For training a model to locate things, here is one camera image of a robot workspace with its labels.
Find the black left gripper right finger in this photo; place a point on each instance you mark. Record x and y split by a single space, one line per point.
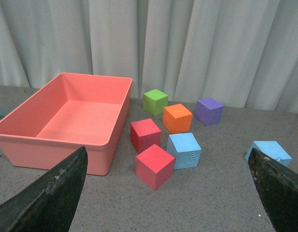
277 186

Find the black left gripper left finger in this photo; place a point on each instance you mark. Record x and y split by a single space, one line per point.
49 203

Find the blue foam cube with marks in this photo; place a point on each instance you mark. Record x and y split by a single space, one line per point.
185 149

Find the pink plastic bin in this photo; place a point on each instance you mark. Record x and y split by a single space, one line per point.
71 111

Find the purple foam cube back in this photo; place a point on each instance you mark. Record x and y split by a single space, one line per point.
208 111

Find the red foam cube front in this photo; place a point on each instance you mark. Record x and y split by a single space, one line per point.
154 166

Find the red foam cube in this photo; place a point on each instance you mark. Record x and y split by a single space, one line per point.
154 166
144 134

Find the red foam cube rear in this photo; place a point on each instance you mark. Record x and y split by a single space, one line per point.
144 134

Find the orange foam cube left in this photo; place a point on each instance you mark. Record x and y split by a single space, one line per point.
177 118

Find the white curtain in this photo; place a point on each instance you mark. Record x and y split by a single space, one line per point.
243 53

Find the green foam cube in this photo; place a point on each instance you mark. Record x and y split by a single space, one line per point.
154 102

